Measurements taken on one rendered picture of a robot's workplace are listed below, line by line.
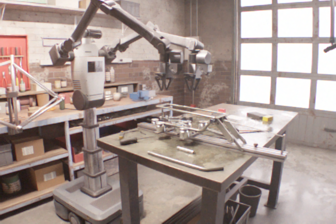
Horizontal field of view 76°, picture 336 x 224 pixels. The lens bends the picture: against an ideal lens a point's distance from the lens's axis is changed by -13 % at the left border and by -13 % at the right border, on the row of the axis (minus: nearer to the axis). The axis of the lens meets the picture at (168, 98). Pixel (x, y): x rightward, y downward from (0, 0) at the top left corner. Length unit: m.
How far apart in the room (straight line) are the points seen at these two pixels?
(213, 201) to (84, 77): 1.18
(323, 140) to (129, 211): 3.36
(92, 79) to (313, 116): 3.37
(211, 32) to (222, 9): 0.49
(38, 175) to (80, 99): 0.98
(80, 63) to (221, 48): 3.17
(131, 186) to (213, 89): 3.38
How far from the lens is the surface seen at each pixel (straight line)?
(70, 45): 1.59
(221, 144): 1.22
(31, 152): 2.37
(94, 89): 1.80
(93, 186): 2.02
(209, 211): 1.14
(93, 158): 1.93
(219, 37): 4.53
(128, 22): 1.33
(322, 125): 4.19
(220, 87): 4.51
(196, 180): 0.97
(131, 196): 1.51
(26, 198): 2.47
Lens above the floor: 1.31
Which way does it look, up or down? 9 degrees down
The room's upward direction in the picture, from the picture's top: straight up
